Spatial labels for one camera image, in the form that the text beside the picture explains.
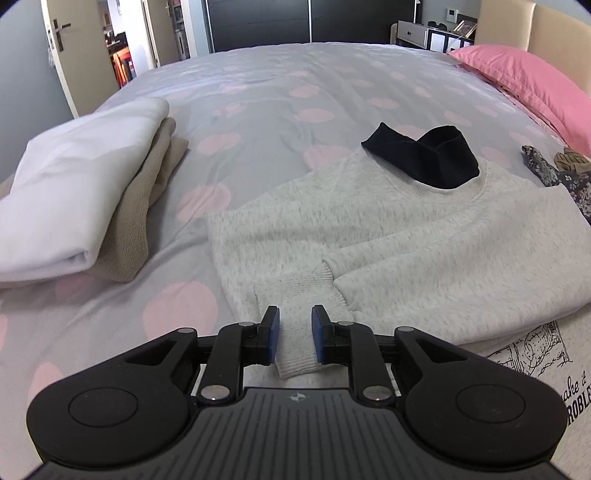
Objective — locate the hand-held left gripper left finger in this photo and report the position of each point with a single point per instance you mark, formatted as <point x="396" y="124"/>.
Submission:
<point x="273" y="333"/>

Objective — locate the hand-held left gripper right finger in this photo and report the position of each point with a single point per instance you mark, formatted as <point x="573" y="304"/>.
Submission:
<point x="317" y="333"/>

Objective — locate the light grey printed sweatshirt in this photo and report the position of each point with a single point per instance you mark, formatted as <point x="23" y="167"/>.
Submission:
<point x="415" y="240"/>

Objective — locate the beige folded cloth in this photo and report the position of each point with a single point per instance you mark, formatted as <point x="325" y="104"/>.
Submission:
<point x="134" y="230"/>

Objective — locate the white folded cloth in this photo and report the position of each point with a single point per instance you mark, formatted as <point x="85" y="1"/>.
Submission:
<point x="69" y="194"/>

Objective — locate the dark floral garment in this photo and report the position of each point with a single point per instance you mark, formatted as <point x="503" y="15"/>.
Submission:
<point x="577" y="189"/>

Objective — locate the orange hallway cabinet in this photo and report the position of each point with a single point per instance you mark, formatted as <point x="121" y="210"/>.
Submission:
<point x="123" y="67"/>

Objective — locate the striped beige garment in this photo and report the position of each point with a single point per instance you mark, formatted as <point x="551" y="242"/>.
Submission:
<point x="572" y="161"/>

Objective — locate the dark sliding wardrobe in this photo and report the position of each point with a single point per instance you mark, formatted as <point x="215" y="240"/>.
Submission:
<point x="258" y="23"/>

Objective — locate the white nightstand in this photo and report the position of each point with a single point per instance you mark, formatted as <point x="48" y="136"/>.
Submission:
<point x="415" y="32"/>

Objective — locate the pink pillow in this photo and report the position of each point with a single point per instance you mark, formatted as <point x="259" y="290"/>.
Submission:
<point x="531" y="78"/>

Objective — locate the beige padded headboard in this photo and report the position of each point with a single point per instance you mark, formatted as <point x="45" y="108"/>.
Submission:
<point x="554" y="32"/>

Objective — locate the small photo frame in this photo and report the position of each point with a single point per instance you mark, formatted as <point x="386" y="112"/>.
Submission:
<point x="464" y="28"/>

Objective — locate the wall thermostat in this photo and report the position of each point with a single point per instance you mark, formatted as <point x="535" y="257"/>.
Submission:
<point x="451" y="15"/>

